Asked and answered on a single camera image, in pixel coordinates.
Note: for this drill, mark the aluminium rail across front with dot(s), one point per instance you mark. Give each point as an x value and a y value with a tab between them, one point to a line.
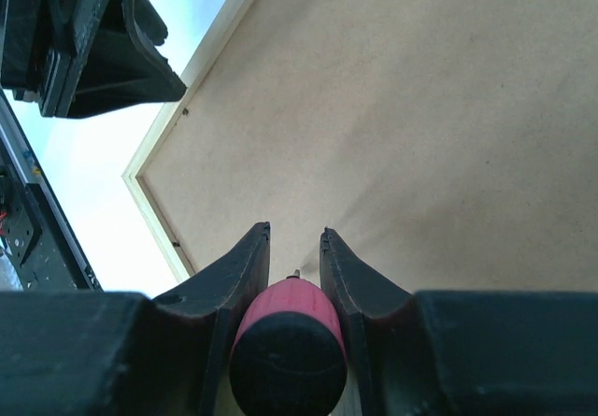
17	152

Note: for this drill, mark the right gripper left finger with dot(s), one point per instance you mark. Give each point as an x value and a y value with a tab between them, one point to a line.
116	353

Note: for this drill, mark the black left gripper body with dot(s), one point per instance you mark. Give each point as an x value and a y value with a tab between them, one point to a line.
55	54

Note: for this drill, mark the wooden picture frame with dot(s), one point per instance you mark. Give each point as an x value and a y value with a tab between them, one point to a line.
451	143

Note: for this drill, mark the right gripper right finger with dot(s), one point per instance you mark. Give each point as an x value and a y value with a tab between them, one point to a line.
459	352

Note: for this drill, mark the red handled screwdriver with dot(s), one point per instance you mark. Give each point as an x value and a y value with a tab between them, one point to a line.
289	356

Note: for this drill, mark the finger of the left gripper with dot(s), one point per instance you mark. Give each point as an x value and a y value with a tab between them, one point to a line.
131	70
143	24

